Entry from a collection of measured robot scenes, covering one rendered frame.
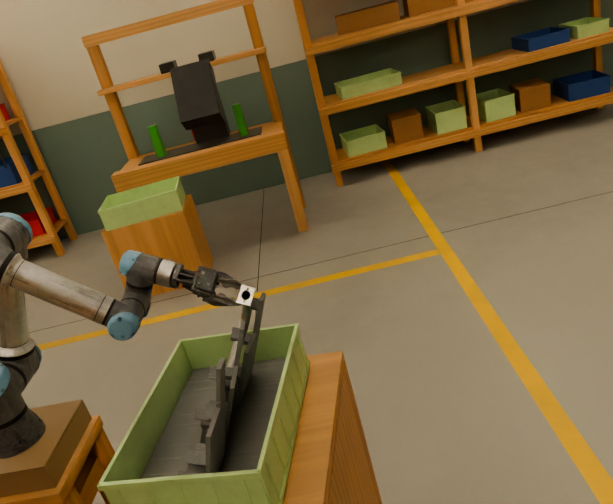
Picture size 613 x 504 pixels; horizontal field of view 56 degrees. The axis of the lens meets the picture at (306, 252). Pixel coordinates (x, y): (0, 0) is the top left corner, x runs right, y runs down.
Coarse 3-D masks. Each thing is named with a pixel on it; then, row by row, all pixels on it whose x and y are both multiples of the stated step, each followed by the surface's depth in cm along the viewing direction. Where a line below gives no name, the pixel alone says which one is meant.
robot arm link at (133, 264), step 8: (128, 256) 160; (136, 256) 160; (144, 256) 161; (152, 256) 162; (120, 264) 160; (128, 264) 160; (136, 264) 160; (144, 264) 160; (152, 264) 160; (120, 272) 161; (128, 272) 160; (136, 272) 160; (144, 272) 160; (152, 272) 160; (128, 280) 162; (136, 280) 161; (144, 280) 161; (152, 280) 161
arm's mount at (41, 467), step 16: (80, 400) 181; (48, 416) 177; (64, 416) 175; (80, 416) 178; (48, 432) 169; (64, 432) 168; (80, 432) 176; (32, 448) 164; (48, 448) 162; (64, 448) 167; (0, 464) 161; (16, 464) 159; (32, 464) 158; (48, 464) 158; (64, 464) 165; (0, 480) 158; (16, 480) 158; (32, 480) 158; (48, 480) 158; (0, 496) 161
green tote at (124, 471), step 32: (192, 352) 194; (224, 352) 193; (256, 352) 191; (288, 352) 171; (160, 384) 175; (288, 384) 164; (160, 416) 172; (288, 416) 159; (128, 448) 153; (288, 448) 155; (128, 480) 138; (160, 480) 136; (192, 480) 134; (224, 480) 133; (256, 480) 132
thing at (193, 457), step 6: (198, 414) 145; (204, 414) 145; (210, 414) 142; (204, 420) 146; (210, 420) 144; (192, 456) 141; (198, 456) 141; (204, 456) 138; (186, 462) 141; (192, 462) 141; (198, 462) 138; (204, 462) 138
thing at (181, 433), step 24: (264, 360) 191; (192, 384) 188; (264, 384) 179; (192, 408) 177; (240, 408) 171; (264, 408) 168; (168, 432) 169; (192, 432) 166; (240, 432) 161; (264, 432) 159; (168, 456) 160; (240, 456) 153
